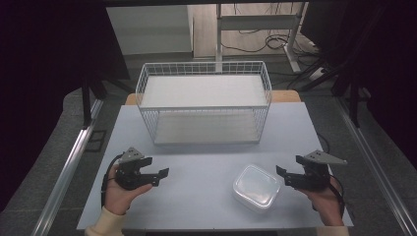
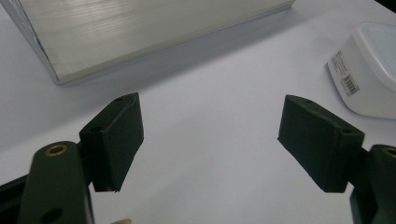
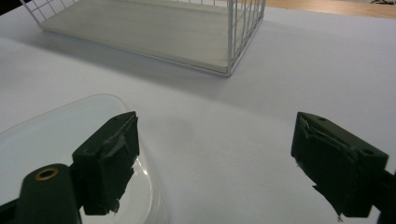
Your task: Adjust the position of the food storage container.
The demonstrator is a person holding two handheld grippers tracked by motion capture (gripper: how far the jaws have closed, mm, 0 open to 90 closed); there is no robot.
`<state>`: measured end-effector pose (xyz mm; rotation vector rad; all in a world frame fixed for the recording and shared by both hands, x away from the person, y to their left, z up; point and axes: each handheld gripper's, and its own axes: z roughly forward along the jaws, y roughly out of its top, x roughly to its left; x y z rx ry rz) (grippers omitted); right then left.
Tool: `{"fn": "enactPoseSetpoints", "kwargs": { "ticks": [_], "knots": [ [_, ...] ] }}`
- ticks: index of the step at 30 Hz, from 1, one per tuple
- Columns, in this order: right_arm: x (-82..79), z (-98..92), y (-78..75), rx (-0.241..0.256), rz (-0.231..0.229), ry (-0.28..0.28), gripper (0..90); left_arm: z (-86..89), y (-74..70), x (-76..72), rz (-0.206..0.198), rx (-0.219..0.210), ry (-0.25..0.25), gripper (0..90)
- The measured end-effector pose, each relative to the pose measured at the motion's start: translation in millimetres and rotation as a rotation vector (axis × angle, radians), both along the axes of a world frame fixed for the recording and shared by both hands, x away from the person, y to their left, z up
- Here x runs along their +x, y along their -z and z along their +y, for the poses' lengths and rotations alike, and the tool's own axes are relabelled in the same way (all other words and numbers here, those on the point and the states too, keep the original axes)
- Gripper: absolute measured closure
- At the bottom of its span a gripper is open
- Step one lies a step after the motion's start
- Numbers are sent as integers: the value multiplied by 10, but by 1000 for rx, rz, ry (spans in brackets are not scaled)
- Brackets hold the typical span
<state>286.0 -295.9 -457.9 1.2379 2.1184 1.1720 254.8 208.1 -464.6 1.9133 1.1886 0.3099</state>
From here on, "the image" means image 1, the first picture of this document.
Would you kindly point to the black metal stand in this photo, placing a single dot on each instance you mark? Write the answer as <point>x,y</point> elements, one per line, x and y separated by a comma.
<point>87,105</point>
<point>354,105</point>

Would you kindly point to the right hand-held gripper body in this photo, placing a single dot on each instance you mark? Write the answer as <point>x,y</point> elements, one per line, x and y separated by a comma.
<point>314,175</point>

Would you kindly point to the clear plastic lidded container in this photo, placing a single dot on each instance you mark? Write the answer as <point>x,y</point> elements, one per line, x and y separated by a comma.
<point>256,188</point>

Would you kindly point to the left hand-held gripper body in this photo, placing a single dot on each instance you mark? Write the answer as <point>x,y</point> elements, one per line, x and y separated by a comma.
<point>129,170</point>

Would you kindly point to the person's right hand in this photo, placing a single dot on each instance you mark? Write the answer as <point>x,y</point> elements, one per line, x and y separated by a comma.
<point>327,205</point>

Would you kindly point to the white power strip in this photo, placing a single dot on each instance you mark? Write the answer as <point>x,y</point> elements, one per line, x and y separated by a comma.
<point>316,73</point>

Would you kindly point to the person's left hand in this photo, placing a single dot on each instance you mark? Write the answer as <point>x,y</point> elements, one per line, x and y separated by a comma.
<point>119,198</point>

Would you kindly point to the wooden table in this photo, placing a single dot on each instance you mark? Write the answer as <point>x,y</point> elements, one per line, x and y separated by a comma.
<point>288,96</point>

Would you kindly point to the white metal desk frame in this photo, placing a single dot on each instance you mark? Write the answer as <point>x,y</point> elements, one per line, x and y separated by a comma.
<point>255,22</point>

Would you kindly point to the dark curtain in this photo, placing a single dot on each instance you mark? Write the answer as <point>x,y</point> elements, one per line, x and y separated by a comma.
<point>49,65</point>
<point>377,49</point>

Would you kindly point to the white panel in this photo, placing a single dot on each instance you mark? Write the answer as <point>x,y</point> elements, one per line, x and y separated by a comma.
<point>149,29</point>

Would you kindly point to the aluminium rail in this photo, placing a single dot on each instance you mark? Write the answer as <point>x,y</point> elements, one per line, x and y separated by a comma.
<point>65,177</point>
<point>377,170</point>

